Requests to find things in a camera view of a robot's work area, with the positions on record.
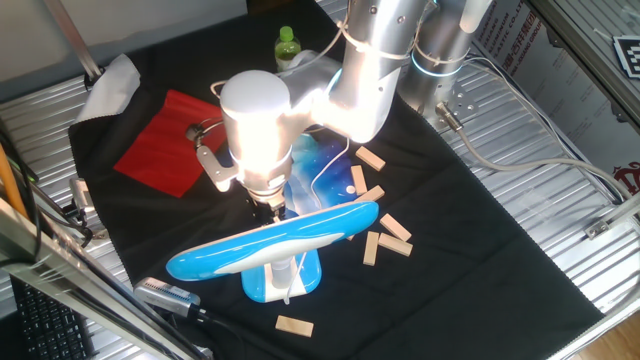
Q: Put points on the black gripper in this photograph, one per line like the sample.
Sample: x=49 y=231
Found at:
x=265 y=210

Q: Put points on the blue and white desk lamp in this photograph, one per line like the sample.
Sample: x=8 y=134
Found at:
x=280 y=235

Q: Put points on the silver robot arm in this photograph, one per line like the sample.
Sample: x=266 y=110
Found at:
x=260 y=130

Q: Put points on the red flag with white stick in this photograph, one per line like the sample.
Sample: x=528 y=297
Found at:
x=160 y=150

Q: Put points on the green drink bottle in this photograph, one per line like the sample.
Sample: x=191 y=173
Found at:
x=287 y=50

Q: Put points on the white cloth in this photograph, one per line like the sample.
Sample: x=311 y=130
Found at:
x=107 y=90

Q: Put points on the black keyboard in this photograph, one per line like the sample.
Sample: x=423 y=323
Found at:
x=50 y=325

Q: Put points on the orange pole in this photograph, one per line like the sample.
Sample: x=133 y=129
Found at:
x=10 y=185

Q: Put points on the printed board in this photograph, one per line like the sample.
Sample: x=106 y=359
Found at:
x=550 y=90

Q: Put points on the black and white marker tag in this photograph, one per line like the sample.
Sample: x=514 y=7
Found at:
x=629 y=55

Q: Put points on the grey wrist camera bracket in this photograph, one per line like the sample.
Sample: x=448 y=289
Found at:
x=215 y=167

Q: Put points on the aluminium frame bar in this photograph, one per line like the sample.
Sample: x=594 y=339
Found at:
x=50 y=260

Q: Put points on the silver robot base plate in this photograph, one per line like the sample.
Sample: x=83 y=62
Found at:
x=462 y=100

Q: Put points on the grey metal post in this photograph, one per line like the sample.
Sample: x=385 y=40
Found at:
x=75 y=40

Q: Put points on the metal profile bracket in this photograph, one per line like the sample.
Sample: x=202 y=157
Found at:
x=612 y=217

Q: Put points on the dark frame beam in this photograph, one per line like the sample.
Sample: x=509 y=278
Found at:
x=590 y=55

